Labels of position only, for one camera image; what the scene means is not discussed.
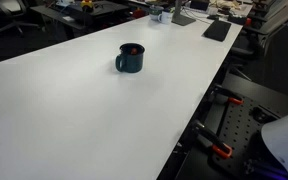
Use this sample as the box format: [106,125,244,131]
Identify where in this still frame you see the yellow and red toy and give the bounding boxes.
[80,0,94,14]

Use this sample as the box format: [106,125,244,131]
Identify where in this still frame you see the black office chair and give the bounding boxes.
[0,0,40,36]

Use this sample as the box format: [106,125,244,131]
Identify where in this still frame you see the black clamp with orange handle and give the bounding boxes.
[191,120,234,160]
[207,83,244,106]

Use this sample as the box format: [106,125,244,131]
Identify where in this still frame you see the black mount bracket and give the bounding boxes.
[251,105,278,124]

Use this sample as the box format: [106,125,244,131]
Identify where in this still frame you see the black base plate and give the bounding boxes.
[175,72,288,180]

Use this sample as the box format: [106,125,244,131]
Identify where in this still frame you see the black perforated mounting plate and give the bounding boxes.
[212,94,282,179]

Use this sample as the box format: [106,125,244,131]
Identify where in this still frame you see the black side desk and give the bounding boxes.
[29,0,132,39]

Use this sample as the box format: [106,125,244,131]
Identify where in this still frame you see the grey office chair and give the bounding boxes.
[230,0,288,61]

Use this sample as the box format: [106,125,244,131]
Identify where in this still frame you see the dark green enamel mug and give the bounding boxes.
[114,42,146,74]

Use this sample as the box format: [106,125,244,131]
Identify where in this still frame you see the black flat pad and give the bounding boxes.
[202,19,232,43]

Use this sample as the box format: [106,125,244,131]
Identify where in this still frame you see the black computer mouse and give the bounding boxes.
[206,13,220,21]

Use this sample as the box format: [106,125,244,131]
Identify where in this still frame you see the grey monitor stand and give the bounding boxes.
[171,0,197,27]

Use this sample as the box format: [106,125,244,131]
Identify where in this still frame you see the black box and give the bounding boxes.
[227,13,248,26]

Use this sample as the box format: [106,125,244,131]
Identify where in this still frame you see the white mug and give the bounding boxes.
[157,10,174,25]

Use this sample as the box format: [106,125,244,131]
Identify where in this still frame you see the red box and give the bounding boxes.
[132,8,148,19]

